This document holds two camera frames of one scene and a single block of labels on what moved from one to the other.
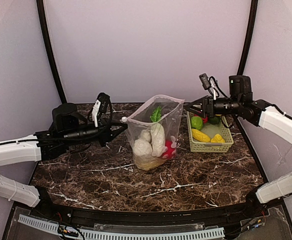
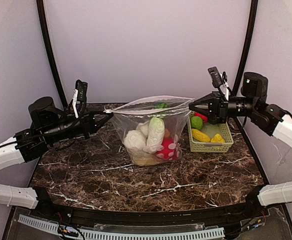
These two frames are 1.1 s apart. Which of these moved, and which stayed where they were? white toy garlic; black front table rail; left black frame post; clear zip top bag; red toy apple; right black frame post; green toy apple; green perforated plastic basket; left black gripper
Moved: clear zip top bag; white toy garlic; left black gripper
Stayed: red toy apple; left black frame post; green toy apple; black front table rail; right black frame post; green perforated plastic basket
